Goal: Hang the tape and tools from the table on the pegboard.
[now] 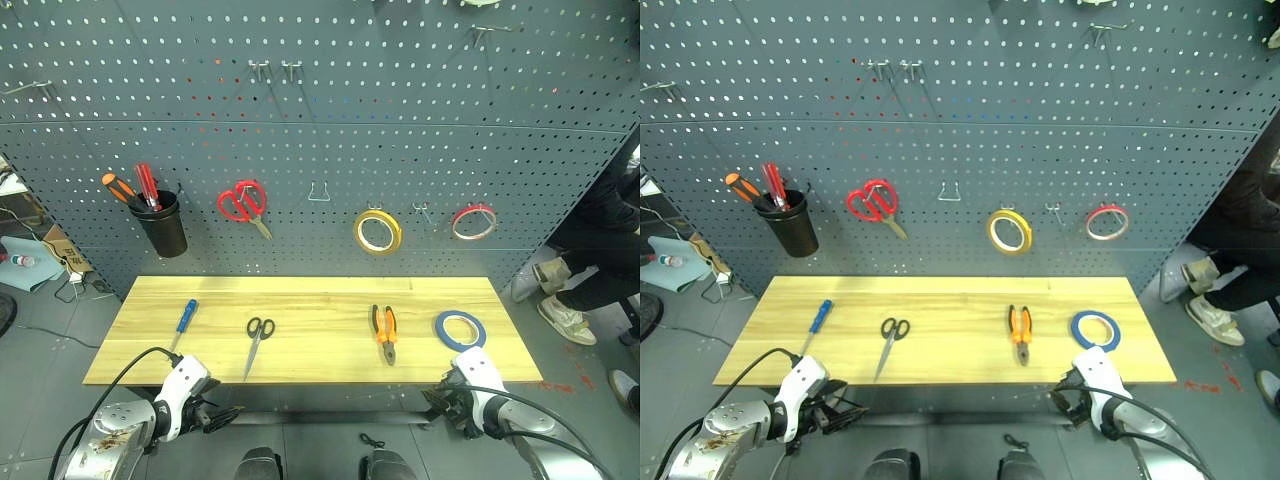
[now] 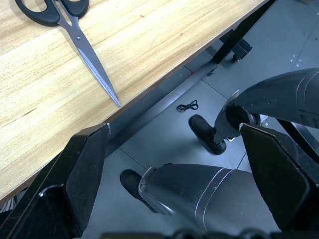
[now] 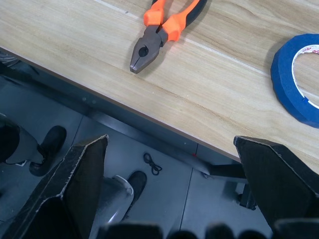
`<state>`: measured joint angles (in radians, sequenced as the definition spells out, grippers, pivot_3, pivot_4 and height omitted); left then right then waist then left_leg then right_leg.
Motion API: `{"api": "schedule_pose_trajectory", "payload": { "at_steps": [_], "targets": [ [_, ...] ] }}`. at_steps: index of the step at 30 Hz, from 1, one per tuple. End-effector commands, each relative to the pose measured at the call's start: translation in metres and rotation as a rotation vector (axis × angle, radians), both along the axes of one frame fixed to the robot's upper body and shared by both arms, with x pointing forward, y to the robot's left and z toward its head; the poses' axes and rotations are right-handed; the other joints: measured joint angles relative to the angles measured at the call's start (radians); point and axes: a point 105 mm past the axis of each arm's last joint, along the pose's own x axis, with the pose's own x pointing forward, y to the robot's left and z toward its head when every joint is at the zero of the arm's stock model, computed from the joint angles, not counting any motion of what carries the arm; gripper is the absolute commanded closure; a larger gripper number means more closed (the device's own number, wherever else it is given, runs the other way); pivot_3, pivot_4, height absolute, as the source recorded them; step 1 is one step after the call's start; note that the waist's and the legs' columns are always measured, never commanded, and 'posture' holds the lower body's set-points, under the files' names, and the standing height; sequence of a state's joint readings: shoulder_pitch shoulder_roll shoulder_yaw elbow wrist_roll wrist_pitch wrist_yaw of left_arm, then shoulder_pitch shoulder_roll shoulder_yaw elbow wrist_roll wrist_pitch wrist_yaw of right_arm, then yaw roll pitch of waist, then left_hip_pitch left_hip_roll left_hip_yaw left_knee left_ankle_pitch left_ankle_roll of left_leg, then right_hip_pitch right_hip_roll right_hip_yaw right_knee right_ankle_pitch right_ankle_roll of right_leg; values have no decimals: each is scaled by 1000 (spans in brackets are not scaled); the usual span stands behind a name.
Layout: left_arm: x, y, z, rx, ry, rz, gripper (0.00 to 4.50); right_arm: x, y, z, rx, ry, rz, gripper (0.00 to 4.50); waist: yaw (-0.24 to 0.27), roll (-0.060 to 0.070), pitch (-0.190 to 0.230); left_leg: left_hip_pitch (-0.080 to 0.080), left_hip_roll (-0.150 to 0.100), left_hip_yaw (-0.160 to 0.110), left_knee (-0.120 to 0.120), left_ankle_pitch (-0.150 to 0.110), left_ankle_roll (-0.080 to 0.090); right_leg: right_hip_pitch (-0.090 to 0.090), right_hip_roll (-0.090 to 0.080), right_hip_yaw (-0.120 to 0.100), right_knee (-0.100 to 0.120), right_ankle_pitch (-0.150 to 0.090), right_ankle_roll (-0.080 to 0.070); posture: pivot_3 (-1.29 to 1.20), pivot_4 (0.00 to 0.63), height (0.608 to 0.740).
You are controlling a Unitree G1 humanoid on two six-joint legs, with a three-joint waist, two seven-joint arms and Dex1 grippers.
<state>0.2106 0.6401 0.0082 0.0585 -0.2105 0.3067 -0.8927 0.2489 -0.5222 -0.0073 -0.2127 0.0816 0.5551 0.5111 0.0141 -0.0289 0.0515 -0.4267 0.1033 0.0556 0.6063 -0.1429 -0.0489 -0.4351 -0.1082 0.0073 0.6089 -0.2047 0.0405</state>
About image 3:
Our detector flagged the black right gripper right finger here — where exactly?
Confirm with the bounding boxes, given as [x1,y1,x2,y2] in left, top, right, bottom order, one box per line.
[233,135,319,239]

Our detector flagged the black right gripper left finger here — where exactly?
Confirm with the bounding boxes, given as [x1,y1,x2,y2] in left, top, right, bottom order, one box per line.
[0,134,109,239]

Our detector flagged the black robot foot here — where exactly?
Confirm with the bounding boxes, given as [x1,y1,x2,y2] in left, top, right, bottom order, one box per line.
[29,125,67,177]
[126,170,148,218]

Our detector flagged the silver robot leg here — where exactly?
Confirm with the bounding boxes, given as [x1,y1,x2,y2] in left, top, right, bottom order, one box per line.
[89,174,135,239]

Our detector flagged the blue tape roll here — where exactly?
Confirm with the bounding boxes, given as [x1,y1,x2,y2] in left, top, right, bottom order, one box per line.
[271,33,319,129]

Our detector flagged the black cord loop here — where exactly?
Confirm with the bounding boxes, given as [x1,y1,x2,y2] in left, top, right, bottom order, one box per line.
[143,152,163,177]

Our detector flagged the orange black handled pliers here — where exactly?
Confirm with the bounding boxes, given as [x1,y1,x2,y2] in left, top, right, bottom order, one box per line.
[129,0,208,74]

